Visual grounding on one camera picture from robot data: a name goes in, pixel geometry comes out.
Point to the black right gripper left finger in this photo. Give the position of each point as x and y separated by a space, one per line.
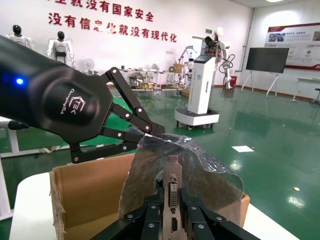
150 225

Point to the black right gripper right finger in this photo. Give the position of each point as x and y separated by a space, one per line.
200 225

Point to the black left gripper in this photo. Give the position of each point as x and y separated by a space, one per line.
62 100

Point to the graphics card with silver bracket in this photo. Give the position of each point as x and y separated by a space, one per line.
173 197

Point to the grey antistatic bag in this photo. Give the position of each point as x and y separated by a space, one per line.
147 170

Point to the brown cardboard box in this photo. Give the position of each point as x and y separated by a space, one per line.
87 187

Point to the red box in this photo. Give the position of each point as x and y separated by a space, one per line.
233 82

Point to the cluttered metal workbench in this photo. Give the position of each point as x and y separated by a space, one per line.
150 71

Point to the white standing fan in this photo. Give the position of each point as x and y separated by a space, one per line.
88 64

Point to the white floor paper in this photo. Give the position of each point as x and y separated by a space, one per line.
243 149

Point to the white kiosk robot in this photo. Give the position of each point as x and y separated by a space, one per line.
200 87

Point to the small floor scrap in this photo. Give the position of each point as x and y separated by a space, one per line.
296 188

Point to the white humanoid robot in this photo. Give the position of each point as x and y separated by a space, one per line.
60 47
17 37

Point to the green exit sign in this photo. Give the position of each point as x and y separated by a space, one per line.
208 31

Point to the black screen on stand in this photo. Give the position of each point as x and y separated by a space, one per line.
267 58

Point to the black stool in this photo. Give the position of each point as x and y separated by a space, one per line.
317 89

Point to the small white table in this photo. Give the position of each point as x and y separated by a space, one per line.
308 79

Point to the info poster with round icons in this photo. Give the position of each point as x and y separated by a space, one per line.
300 42

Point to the white desk frame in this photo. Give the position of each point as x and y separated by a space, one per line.
14 140

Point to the red wall lettering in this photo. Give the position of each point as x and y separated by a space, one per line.
65 23

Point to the grey wall pipe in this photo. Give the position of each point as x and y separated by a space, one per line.
250 25

